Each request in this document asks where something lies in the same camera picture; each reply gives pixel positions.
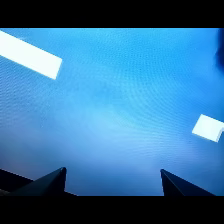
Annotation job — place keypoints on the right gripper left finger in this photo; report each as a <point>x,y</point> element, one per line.
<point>50,185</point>

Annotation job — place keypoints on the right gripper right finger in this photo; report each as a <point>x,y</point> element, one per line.
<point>176,187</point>

